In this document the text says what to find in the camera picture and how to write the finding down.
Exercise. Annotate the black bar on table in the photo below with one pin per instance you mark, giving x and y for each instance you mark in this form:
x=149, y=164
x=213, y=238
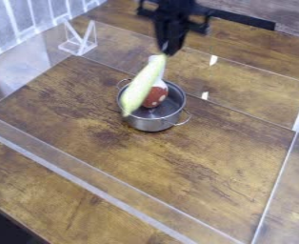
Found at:
x=234, y=17

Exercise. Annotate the small steel pot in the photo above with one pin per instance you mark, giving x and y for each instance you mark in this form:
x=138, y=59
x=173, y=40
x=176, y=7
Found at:
x=169, y=114

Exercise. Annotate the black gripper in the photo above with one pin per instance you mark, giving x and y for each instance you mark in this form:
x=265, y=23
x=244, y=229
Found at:
x=170, y=17

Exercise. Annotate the clear acrylic triangle bracket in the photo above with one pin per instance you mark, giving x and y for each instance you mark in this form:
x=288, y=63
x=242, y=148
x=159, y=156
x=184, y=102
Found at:
x=77, y=45

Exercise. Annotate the red white toy mushroom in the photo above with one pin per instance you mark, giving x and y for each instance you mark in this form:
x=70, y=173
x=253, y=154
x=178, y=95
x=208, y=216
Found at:
x=158, y=90

